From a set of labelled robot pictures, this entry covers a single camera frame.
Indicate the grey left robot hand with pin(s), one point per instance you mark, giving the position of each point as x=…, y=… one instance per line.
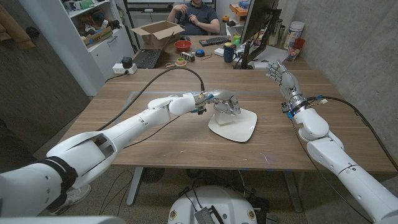
x=225, y=98

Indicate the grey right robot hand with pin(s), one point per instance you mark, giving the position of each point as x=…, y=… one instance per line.
x=287, y=79

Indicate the white cube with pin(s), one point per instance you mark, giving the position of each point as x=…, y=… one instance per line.
x=222, y=119

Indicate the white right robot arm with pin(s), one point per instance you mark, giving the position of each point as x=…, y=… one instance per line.
x=329, y=149

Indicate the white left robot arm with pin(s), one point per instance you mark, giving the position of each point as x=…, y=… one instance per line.
x=93, y=149

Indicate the white paper plate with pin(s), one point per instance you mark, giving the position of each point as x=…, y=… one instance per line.
x=241, y=130

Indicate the white paper sheet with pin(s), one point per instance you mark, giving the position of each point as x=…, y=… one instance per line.
x=273, y=53

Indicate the flat white box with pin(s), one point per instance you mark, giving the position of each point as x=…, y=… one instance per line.
x=259, y=65

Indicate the dark blue mug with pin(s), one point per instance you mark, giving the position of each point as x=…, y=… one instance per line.
x=229, y=54

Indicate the white canister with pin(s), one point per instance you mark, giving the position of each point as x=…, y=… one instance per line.
x=293, y=34

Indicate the small white box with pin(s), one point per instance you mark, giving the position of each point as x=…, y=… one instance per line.
x=219, y=52

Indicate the dark bottle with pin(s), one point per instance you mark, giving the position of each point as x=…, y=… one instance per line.
x=274, y=32

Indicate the blue round button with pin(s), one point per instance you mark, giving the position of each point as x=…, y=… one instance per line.
x=200, y=53

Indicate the black and white block rack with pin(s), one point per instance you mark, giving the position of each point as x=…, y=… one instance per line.
x=187, y=56

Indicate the colourful stacked rings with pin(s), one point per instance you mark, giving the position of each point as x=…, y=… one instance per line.
x=181, y=62

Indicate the black keyboard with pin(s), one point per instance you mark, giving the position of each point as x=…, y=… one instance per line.
x=214, y=41

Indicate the green cup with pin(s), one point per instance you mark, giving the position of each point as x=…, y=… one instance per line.
x=236, y=40

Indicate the tan rings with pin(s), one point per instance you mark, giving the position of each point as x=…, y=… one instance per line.
x=170, y=65

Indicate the black computer monitor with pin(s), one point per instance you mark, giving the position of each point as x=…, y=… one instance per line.
x=258, y=21

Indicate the red bowl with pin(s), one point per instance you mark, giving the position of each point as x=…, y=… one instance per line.
x=183, y=46

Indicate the orange box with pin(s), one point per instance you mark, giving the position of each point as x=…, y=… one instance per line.
x=238, y=10

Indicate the seated person in dark shirt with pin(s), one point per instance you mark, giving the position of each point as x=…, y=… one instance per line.
x=199, y=17

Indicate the black laptop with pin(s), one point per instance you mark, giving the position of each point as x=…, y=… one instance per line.
x=147, y=57

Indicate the open cardboard box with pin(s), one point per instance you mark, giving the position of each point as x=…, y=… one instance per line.
x=157, y=32

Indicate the white robot torso base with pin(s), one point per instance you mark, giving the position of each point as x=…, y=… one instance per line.
x=214, y=199

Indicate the black power adapter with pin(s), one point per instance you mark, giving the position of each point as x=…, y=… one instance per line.
x=127, y=62

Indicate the black round floor grille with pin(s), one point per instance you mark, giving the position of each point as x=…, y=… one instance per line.
x=153, y=175

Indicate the white power strip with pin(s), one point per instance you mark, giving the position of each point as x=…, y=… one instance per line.
x=119, y=69

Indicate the grey table leg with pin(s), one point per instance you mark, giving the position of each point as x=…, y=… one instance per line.
x=293, y=193
x=135, y=186

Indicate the white shelf cabinet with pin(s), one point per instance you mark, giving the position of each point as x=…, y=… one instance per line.
x=105, y=49

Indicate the brown labelled carton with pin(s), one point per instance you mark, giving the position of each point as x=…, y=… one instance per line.
x=98, y=36

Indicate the white sneaker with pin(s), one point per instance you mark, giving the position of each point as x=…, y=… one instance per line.
x=77, y=196

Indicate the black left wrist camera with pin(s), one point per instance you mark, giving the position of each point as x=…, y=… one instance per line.
x=201, y=110

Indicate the black stand post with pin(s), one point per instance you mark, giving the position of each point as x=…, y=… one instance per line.
x=130, y=25

